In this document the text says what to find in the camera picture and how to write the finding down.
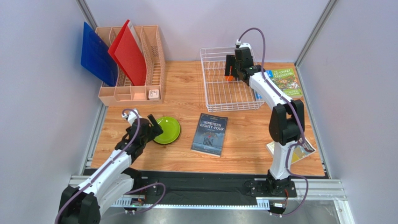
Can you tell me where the green plate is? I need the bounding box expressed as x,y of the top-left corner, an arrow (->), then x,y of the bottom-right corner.
154,116 -> 181,145

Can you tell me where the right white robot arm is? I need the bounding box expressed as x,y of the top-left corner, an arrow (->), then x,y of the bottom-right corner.
225,46 -> 305,194

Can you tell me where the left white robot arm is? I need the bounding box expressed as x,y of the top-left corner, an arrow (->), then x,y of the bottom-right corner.
55,109 -> 163,224

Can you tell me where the white power adapter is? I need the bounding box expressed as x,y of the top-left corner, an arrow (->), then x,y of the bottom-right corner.
148,89 -> 161,100

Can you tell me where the green treehouse book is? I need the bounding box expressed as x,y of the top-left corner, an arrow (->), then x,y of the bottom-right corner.
266,68 -> 302,98

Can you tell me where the Nineteen Eighty-Four book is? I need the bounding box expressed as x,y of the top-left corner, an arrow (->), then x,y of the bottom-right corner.
191,113 -> 228,157

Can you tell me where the red plastic folder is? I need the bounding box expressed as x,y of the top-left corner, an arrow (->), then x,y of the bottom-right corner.
108,20 -> 147,86

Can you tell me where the blue plastic folder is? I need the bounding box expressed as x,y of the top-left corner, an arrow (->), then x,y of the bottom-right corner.
81,22 -> 119,87

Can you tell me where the black base mat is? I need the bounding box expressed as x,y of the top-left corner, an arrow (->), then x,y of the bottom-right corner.
126,168 -> 297,206

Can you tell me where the yellow illustrated book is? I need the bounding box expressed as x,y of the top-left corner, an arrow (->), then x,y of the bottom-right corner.
266,139 -> 317,164

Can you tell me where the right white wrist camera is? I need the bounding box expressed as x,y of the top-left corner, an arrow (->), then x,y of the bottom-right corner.
235,39 -> 251,49

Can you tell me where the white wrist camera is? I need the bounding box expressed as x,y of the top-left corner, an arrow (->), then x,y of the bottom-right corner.
121,108 -> 142,126
235,39 -> 251,49

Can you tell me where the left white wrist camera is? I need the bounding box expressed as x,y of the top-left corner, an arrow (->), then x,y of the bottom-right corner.
121,108 -> 142,126

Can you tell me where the white wire dish rack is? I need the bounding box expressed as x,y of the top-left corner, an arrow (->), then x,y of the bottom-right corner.
200,46 -> 264,112

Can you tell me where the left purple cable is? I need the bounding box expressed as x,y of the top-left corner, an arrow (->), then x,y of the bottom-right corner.
55,108 -> 167,224

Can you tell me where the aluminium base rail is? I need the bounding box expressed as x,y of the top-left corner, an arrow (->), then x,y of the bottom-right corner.
56,169 -> 354,224

